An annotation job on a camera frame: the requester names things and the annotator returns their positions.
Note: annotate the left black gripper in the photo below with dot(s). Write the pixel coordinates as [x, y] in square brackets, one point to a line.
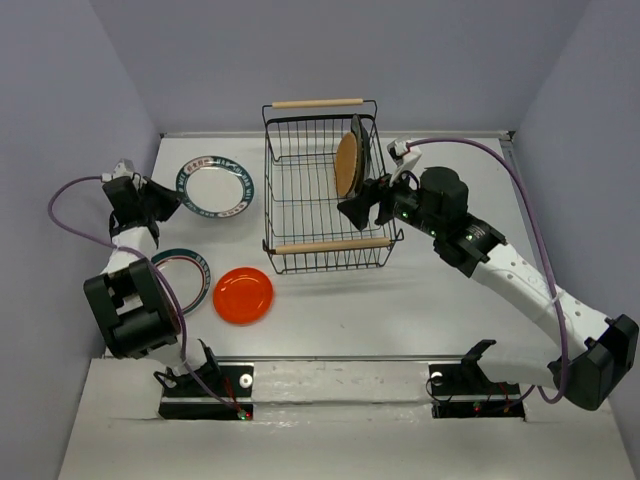
[171, 199]

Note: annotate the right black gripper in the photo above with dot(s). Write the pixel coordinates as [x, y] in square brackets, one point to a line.
[357, 210]

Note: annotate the woven bamboo plate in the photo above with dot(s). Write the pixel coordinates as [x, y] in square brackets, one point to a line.
[346, 163]

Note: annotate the white plate green lettered rim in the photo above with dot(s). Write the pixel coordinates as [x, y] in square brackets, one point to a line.
[215, 187]

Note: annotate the black rimmed cream plate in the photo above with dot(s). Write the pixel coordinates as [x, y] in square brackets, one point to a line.
[363, 157]

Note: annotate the white plate red green rim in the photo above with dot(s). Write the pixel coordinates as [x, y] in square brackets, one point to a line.
[188, 273]

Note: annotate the orange translucent plate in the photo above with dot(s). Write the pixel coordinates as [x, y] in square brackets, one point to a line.
[243, 296]

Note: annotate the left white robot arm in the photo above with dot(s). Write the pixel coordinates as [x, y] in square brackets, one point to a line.
[137, 313]

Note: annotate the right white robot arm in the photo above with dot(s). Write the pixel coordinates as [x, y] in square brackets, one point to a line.
[595, 350]

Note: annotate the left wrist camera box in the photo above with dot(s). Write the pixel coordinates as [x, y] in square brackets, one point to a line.
[123, 169]

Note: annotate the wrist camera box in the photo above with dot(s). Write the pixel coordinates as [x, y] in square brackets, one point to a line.
[404, 155]
[123, 169]

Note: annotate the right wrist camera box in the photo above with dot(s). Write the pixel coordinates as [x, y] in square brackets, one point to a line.
[404, 155]

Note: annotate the black wire dish rack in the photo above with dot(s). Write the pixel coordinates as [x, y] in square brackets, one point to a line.
[304, 230]

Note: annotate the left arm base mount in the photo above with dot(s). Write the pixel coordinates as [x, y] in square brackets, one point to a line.
[183, 398]

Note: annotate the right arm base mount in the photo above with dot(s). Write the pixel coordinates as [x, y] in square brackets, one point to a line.
[456, 393]

